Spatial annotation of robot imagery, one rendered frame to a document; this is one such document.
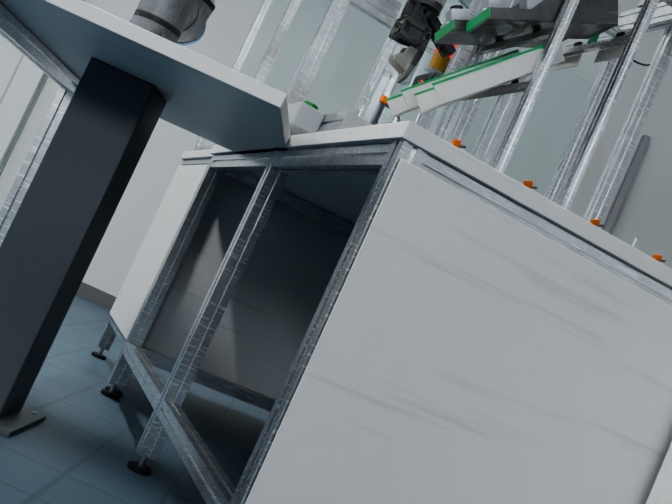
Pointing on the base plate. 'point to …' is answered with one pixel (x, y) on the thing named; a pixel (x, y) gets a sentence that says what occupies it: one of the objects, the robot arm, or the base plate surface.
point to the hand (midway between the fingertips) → (403, 79)
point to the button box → (304, 118)
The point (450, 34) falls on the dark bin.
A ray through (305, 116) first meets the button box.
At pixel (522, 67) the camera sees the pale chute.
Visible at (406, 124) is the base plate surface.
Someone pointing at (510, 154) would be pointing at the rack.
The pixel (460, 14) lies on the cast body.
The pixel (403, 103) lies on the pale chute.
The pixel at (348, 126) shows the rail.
